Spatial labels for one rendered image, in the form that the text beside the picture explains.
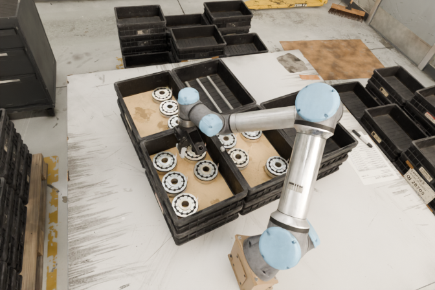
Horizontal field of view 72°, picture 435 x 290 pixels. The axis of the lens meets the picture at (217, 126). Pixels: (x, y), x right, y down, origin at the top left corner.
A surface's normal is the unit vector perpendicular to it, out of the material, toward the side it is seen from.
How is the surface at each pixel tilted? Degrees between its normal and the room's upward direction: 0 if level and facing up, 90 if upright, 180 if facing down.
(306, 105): 39
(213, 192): 0
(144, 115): 0
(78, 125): 0
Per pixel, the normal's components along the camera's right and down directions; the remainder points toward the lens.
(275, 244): -0.50, -0.01
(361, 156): 0.10, -0.66
